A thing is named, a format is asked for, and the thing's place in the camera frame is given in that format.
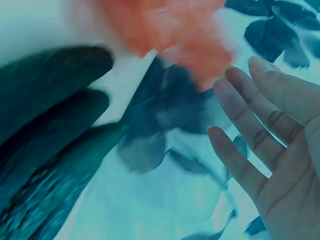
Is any person's right hand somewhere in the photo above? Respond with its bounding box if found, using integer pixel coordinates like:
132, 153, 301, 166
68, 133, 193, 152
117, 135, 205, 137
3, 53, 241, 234
207, 56, 320, 240

